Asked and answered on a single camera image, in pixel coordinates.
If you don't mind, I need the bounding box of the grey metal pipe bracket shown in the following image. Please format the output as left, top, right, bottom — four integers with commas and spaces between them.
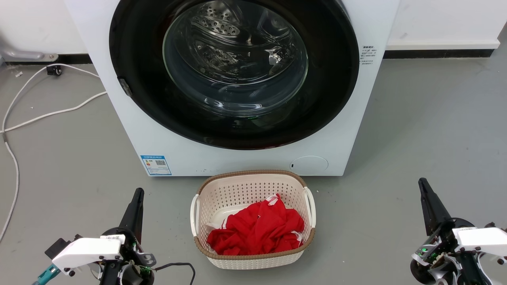
0, 47, 59, 63

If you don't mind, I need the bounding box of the metal door hinge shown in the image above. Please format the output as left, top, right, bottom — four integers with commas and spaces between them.
118, 78, 133, 98

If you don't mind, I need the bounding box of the teal cable connector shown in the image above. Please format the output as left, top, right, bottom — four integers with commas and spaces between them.
32, 264, 61, 285

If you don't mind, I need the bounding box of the round black glass washer door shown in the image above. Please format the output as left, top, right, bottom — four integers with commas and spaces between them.
109, 0, 360, 150

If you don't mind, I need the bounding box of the white front-load washing machine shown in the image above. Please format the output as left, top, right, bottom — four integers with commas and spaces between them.
63, 0, 400, 177

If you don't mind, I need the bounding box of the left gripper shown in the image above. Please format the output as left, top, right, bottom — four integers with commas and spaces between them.
100, 188, 156, 285

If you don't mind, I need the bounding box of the steel perforated washer drum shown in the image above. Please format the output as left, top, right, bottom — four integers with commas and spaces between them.
164, 0, 309, 116

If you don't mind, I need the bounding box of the blue energy label sticker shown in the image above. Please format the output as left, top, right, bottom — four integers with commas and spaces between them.
140, 155, 172, 176

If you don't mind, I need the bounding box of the red garment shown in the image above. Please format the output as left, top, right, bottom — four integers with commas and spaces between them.
207, 194, 305, 256

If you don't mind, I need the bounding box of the thin white cable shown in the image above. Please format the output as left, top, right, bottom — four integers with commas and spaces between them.
0, 63, 100, 243

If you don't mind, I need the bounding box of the cream perforated laundry basket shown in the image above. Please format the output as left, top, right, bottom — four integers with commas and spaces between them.
190, 170, 316, 270

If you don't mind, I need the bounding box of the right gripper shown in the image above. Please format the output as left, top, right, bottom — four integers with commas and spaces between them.
410, 178, 496, 285

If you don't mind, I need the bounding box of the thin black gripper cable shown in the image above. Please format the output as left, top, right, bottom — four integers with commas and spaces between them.
152, 262, 196, 285

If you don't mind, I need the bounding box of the round white filter cover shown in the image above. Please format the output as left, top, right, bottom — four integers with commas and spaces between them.
290, 156, 329, 175

